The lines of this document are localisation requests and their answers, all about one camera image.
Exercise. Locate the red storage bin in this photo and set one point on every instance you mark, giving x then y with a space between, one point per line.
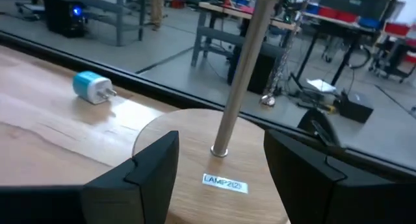
334 13
397 28

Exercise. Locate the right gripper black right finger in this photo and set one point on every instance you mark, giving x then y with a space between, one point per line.
318 198

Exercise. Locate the black box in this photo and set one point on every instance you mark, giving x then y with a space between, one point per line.
269 74
356 108

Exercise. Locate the black computer tower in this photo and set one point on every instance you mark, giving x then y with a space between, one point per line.
61 19

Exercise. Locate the person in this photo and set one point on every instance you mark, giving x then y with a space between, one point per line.
156 6

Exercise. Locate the black frame clamp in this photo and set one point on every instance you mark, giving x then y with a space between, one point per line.
317 126

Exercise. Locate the blue white USB charger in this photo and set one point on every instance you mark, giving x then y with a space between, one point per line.
89 86

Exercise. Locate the wooden top grey workbench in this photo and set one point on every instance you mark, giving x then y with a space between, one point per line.
211 34

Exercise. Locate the blue storage bin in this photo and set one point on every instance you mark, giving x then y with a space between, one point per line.
369 22

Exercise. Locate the white paper sheet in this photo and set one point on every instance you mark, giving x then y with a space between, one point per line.
320 85

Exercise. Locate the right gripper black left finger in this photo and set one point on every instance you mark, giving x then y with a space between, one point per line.
146 191

